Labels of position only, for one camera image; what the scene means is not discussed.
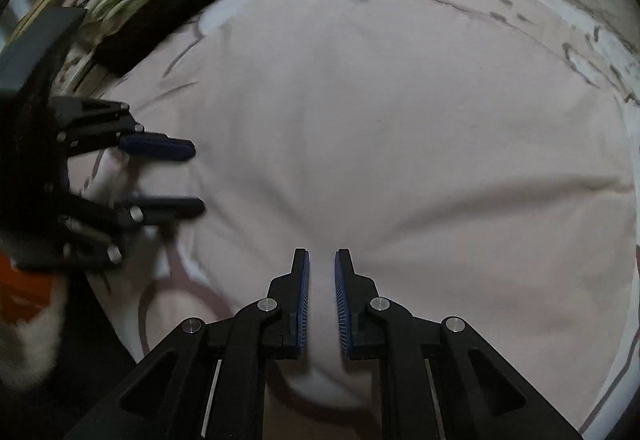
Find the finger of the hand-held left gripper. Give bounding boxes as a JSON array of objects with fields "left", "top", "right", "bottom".
[
  {"left": 48, "top": 180, "right": 207, "bottom": 269},
  {"left": 52, "top": 96, "right": 197, "bottom": 162}
]

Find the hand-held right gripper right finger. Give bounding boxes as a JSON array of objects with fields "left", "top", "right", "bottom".
[{"left": 334, "top": 249, "right": 584, "bottom": 440}]

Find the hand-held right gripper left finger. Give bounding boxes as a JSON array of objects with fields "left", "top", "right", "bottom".
[{"left": 64, "top": 249, "right": 311, "bottom": 440}]

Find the pale pink garment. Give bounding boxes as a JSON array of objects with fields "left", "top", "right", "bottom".
[{"left": 118, "top": 0, "right": 633, "bottom": 427}]

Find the dark brown red cloth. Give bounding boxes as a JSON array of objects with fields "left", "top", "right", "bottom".
[{"left": 94, "top": 0, "right": 252, "bottom": 77}]

